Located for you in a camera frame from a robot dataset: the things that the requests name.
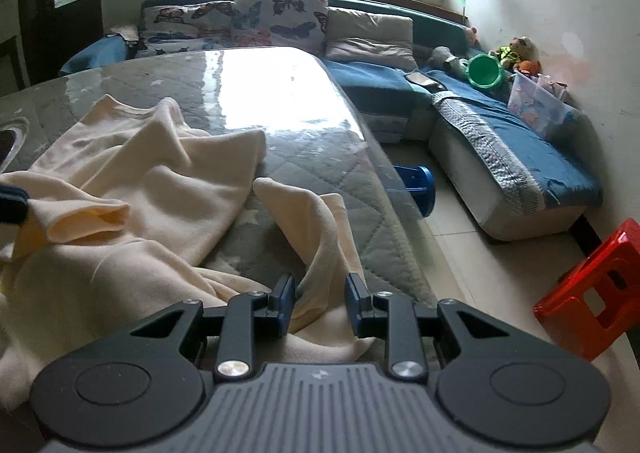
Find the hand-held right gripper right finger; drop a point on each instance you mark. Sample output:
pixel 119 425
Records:
pixel 353 304

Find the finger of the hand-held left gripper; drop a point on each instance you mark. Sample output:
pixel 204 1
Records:
pixel 11 205

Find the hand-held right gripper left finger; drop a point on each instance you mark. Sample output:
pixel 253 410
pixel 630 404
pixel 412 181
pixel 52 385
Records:
pixel 286 305

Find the cream sweater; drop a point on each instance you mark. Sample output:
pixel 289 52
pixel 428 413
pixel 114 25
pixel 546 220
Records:
pixel 150 173

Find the blue plastic stool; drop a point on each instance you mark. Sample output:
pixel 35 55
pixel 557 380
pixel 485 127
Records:
pixel 417 188

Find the dark wooden furniture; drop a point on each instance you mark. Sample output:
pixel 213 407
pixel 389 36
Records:
pixel 10 63

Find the dark wooden door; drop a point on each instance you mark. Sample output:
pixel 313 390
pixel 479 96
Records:
pixel 45 33

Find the white cloth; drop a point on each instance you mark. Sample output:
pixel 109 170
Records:
pixel 125 32

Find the red plastic stool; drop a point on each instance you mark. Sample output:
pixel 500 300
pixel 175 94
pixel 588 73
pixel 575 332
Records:
pixel 565 303

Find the grey quilted sofa cover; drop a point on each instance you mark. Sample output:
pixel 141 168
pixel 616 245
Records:
pixel 480 133

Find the blue sofa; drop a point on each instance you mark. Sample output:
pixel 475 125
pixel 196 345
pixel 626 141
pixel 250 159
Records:
pixel 380 83

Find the dark phone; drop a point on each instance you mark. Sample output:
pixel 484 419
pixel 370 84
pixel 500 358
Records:
pixel 420 79

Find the long butterfly print pillow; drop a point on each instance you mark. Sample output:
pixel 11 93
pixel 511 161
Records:
pixel 180 18

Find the grey plush toy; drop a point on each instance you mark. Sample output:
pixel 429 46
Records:
pixel 442 57

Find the beige pillow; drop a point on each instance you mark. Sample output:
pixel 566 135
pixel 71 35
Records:
pixel 370 38

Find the green plastic bucket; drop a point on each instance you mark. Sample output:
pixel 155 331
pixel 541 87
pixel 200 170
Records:
pixel 482 70

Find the clear plastic storage box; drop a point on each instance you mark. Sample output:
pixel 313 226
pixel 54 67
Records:
pixel 535 108

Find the square butterfly print pillow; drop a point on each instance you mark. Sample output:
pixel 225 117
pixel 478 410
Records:
pixel 285 13

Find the orange plush toy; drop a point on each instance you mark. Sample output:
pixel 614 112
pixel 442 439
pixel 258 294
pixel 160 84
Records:
pixel 529 67

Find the plush bear toy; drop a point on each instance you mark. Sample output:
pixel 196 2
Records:
pixel 510 53

